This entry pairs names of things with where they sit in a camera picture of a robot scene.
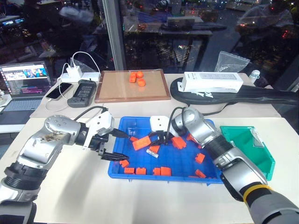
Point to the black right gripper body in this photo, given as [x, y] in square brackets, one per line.
[161, 134]

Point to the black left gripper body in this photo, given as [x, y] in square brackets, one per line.
[97, 143]

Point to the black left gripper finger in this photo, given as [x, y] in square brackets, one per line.
[119, 134]
[115, 156]

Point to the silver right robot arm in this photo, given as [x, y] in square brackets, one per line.
[233, 154]

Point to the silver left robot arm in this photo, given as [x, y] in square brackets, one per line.
[56, 130]

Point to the blue plastic bin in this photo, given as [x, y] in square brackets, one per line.
[144, 161]

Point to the green plastic bin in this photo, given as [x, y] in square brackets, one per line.
[252, 149]

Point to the large orange battery block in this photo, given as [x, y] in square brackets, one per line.
[141, 142]

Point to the wooden framed tray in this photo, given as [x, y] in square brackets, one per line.
[116, 88]

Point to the black handheld controller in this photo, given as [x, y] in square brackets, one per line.
[81, 93]

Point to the round orange piece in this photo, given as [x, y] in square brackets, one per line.
[139, 74]
[141, 82]

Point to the white smartphone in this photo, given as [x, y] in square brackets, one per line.
[58, 91]

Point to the white power strip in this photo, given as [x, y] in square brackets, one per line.
[90, 75]

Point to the white rectangular box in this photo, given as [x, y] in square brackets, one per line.
[210, 80]

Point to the white charger plug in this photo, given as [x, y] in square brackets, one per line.
[74, 71]

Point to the open grey laptop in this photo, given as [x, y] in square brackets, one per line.
[23, 93]

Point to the clear zip plastic bag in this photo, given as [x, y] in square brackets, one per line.
[230, 61]

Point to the black fabric bag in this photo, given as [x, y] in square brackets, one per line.
[261, 94]

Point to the small white bottle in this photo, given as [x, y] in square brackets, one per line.
[254, 75]

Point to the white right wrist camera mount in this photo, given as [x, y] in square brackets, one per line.
[158, 122]

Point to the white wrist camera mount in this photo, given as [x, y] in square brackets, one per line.
[158, 122]
[105, 120]

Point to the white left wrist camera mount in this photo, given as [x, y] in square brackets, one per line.
[105, 120]

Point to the grey window post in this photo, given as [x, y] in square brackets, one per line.
[114, 35]

